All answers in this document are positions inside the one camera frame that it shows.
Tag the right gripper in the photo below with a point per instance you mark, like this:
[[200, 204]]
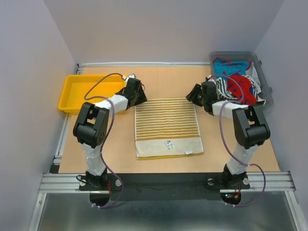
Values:
[[192, 96]]

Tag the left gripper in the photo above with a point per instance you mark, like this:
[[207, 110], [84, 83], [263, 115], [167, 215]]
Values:
[[143, 98]]

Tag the yellow striped towel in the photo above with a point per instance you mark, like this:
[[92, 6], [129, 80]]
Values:
[[167, 128]]

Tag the turquoise red patterned towel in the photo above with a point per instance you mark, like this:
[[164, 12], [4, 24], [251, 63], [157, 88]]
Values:
[[227, 68]]

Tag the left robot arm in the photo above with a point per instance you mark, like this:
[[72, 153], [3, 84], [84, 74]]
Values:
[[91, 127]]

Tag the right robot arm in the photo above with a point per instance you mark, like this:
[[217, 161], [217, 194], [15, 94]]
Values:
[[250, 129]]

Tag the black white striped towel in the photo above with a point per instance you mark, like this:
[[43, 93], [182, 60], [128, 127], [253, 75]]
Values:
[[221, 84]]

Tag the red blue patterned towel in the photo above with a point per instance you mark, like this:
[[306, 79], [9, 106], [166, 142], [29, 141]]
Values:
[[242, 89]]

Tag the yellow plastic tray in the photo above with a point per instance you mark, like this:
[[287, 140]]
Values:
[[76, 87]]

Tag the grey plastic bin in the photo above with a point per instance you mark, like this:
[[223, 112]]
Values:
[[255, 70]]

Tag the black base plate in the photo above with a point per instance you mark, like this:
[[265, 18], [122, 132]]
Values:
[[162, 186]]

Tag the aluminium frame rail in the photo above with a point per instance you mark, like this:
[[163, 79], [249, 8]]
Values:
[[275, 182]]

